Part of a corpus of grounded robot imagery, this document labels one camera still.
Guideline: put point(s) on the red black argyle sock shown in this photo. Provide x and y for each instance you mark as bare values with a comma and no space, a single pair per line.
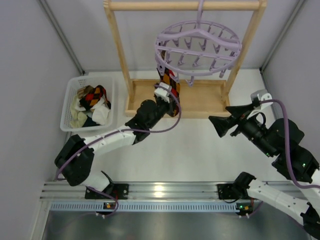
94,96

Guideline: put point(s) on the white plastic basket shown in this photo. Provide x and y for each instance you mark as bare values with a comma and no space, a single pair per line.
78,82

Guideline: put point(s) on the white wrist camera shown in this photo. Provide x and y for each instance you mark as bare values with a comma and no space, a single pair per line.
257,98
162,91

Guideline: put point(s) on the purple round clip hanger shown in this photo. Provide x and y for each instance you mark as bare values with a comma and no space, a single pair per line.
196,48

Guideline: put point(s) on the aluminium mounting rail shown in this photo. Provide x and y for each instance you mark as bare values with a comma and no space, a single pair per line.
153,191

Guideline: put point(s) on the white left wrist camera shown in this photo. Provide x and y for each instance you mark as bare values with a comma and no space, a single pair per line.
162,91

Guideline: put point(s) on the pale green sock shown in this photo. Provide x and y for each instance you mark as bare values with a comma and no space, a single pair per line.
78,119

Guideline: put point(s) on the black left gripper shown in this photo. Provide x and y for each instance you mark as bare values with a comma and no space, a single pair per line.
165,106

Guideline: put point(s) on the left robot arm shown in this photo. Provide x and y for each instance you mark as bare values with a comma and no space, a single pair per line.
78,159

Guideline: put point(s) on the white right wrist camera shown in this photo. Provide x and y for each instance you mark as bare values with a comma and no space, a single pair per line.
257,98

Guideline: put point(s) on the dark navy sock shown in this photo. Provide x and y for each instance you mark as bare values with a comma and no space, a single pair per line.
89,123

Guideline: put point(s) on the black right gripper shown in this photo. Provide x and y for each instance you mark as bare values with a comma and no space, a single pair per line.
238,122

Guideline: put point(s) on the wooden hanger rack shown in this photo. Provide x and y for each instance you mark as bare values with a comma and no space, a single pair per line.
209,95

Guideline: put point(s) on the white slotted cable duct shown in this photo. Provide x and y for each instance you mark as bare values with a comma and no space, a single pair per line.
127,206

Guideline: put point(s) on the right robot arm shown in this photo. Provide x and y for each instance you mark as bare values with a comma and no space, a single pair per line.
298,165

